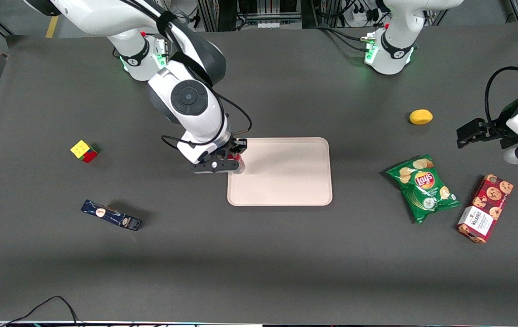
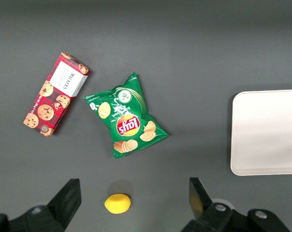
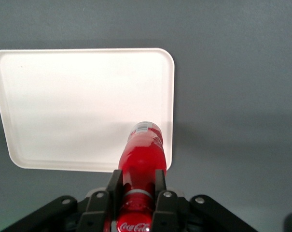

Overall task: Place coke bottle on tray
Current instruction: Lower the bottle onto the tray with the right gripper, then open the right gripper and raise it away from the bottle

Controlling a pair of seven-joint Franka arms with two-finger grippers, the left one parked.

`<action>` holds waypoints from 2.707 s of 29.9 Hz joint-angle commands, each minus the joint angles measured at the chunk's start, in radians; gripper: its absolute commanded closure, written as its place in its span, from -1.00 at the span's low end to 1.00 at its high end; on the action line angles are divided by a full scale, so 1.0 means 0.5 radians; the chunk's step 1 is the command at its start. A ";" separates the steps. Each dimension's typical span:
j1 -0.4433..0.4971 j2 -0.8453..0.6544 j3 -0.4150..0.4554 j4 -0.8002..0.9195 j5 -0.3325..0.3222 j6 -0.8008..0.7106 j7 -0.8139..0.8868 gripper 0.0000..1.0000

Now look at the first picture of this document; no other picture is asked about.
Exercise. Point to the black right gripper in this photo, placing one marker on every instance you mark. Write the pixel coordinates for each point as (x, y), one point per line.
(235, 146)

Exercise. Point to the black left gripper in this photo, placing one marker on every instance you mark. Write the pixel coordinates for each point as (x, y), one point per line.
(496, 129)

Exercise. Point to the red coke bottle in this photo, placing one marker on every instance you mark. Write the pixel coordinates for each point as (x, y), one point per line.
(241, 168)

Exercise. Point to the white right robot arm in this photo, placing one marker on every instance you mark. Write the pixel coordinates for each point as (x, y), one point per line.
(190, 97)

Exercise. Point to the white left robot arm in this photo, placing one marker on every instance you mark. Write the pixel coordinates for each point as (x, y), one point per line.
(399, 27)

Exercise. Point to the beige plastic tray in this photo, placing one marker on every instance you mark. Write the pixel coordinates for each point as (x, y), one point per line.
(286, 175)

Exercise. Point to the yellow lemon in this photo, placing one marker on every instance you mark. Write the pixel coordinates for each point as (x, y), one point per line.
(421, 117)

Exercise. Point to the green chips bag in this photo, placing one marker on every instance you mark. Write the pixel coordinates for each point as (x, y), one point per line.
(424, 188)

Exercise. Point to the red cookie box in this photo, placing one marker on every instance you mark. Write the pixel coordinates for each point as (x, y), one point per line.
(485, 209)

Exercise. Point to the dark blue slim box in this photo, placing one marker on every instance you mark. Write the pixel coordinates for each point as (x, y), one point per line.
(111, 215)

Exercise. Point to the colourful puzzle cube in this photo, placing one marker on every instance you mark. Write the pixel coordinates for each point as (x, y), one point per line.
(84, 151)

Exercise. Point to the white power strip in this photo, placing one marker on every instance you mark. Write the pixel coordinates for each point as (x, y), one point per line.
(358, 17)

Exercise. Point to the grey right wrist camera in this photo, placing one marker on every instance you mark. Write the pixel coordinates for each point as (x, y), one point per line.
(213, 166)

